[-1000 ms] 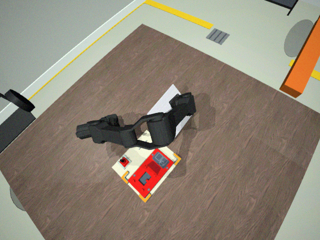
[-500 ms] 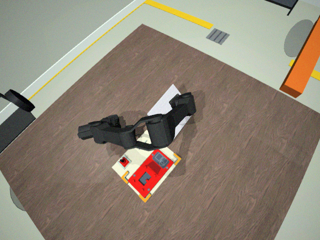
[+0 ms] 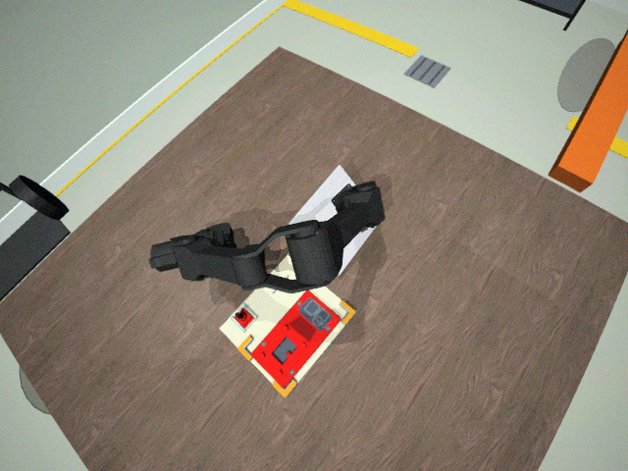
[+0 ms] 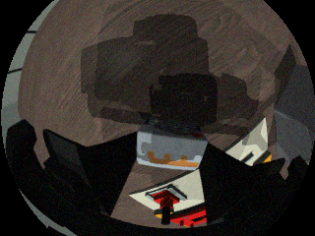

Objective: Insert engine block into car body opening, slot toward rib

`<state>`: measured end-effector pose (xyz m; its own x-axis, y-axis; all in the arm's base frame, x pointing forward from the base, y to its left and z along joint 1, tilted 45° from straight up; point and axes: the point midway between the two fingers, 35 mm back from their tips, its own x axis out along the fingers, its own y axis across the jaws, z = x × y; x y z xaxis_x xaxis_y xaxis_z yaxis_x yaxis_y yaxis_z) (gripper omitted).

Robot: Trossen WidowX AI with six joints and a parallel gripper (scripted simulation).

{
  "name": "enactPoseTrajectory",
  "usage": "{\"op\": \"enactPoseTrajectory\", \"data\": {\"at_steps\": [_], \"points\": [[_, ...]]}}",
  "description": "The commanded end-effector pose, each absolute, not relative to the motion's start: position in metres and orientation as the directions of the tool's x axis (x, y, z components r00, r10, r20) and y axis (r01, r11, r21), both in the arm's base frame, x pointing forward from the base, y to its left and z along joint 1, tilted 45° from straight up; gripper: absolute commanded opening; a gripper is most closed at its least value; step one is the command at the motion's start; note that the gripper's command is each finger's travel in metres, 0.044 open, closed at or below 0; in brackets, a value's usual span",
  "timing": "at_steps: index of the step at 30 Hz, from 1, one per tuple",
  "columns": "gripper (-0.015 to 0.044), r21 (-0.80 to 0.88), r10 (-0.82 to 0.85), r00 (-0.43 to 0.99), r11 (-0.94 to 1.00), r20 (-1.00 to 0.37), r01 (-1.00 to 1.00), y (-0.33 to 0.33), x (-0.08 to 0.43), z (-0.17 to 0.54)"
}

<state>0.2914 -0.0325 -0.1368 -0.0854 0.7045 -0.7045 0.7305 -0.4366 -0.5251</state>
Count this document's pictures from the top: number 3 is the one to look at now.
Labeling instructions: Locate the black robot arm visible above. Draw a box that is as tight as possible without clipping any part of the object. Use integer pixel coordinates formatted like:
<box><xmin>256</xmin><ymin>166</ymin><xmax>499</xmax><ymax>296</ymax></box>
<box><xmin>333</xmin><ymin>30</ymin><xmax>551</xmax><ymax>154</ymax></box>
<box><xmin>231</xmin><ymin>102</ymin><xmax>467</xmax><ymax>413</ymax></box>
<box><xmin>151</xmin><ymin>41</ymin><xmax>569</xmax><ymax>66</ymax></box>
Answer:
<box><xmin>149</xmin><ymin>181</ymin><xmax>386</xmax><ymax>294</ymax></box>

